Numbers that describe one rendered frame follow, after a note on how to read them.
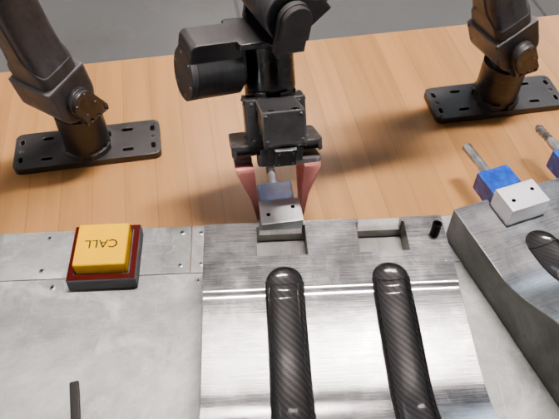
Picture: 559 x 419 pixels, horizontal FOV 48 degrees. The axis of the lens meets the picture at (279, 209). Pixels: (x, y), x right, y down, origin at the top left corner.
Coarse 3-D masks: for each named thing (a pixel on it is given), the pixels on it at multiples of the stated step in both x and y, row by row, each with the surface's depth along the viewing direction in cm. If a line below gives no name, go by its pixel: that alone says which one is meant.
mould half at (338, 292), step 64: (256, 256) 65; (320, 256) 65; (384, 256) 65; (448, 256) 65; (256, 320) 61; (320, 320) 61; (448, 320) 61; (256, 384) 57; (320, 384) 57; (384, 384) 57; (448, 384) 57
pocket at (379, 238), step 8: (400, 224) 69; (360, 232) 70; (368, 232) 70; (376, 232) 70; (384, 232) 70; (392, 232) 70; (400, 232) 70; (360, 240) 70; (368, 240) 70; (376, 240) 70; (384, 240) 70; (392, 240) 70; (400, 240) 70; (360, 248) 69; (368, 248) 69; (376, 248) 69; (384, 248) 69; (392, 248) 69; (400, 248) 69; (408, 248) 67
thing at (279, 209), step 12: (276, 180) 80; (264, 192) 78; (276, 192) 78; (288, 192) 78; (264, 204) 75; (276, 204) 75; (288, 204) 75; (264, 216) 73; (276, 216) 73; (288, 216) 73; (300, 216) 73; (264, 228) 73; (276, 228) 74; (288, 228) 74; (300, 228) 74
